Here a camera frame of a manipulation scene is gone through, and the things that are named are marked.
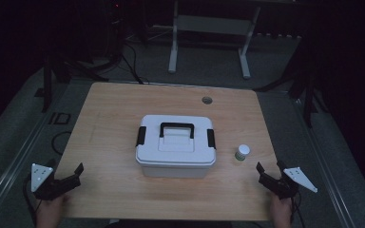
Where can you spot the person's right hand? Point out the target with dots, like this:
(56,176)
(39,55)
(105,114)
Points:
(281,211)

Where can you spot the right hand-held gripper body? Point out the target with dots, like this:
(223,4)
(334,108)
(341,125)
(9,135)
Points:
(282,188)

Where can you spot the person's left hand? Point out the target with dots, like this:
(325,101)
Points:
(50,212)

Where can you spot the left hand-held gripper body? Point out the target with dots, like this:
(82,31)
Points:
(46,188)

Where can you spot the white plastic storage box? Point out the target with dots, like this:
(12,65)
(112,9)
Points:
(174,171)

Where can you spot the white metal stand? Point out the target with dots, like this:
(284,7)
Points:
(214,25)

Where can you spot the black metal stand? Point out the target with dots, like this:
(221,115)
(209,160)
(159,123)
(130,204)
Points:
(309,101)
(47,85)

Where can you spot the white bottle with green label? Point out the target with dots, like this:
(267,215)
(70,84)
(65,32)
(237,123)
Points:
(243,151)

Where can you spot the white storage box lid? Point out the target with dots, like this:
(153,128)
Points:
(174,152)

